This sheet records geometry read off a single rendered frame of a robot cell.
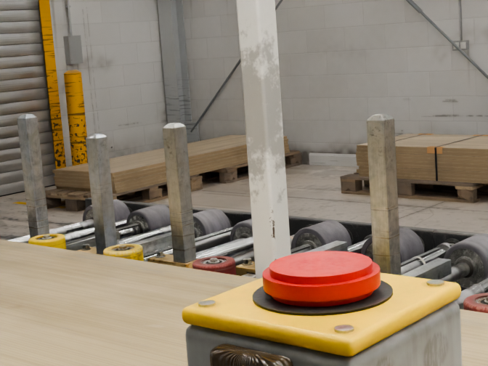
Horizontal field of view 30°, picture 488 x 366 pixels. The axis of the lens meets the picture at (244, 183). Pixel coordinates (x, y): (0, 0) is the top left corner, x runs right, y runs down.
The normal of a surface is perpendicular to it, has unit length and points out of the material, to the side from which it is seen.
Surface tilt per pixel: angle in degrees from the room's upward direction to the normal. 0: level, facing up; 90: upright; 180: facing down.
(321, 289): 90
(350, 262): 0
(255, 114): 90
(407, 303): 0
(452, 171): 90
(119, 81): 90
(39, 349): 0
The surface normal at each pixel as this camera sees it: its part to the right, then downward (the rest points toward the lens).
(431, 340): 0.76, 0.05
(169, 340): -0.07, -0.99
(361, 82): -0.65, 0.16
